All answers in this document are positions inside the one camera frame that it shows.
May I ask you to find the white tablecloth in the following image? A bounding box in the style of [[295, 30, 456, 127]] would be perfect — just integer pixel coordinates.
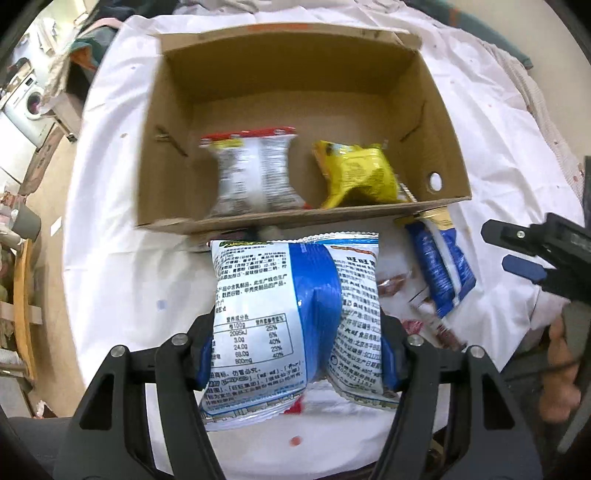
[[65, 4, 587, 474]]

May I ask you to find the bear print snack packet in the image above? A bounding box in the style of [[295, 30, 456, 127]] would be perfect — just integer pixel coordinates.
[[400, 295, 469, 354]]

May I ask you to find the blue white snack bag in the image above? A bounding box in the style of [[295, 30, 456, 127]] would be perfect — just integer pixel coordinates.
[[198, 233, 402, 432]]

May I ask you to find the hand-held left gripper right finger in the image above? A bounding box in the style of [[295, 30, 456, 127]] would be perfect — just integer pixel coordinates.
[[369, 315, 546, 480]]

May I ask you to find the brown cardboard box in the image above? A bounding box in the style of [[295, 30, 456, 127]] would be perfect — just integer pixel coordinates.
[[135, 21, 472, 236]]

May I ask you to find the dark blue gold-edged snack packet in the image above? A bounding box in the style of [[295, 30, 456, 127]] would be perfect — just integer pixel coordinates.
[[396, 208, 477, 319]]

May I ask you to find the wooden rack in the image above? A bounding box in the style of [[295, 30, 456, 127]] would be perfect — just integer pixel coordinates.
[[10, 240, 43, 386]]

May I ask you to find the red topped silver snack packet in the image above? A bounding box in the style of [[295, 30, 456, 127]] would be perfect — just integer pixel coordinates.
[[199, 126, 311, 219]]

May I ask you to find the grey cup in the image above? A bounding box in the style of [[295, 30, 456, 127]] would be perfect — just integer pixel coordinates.
[[10, 205, 42, 241]]

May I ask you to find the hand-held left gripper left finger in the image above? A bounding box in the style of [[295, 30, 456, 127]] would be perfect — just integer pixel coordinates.
[[53, 315, 227, 480]]

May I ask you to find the person's right hand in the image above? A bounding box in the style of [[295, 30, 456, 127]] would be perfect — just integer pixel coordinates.
[[538, 318, 583, 423]]

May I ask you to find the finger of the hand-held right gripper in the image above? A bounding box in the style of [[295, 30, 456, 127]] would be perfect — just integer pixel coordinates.
[[481, 219, 555, 260], [503, 254, 551, 285]]

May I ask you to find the yellow snack packet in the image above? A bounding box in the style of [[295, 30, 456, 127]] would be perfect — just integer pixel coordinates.
[[313, 140, 409, 209]]

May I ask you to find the white washing machine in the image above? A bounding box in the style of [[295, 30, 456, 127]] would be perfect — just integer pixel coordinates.
[[0, 59, 57, 149]]

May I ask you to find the clear wrapped brown snack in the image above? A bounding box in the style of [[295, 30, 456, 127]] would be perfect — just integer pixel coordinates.
[[375, 271, 416, 297]]

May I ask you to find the dark teal cloth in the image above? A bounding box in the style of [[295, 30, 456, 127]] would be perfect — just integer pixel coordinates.
[[411, 0, 539, 68]]

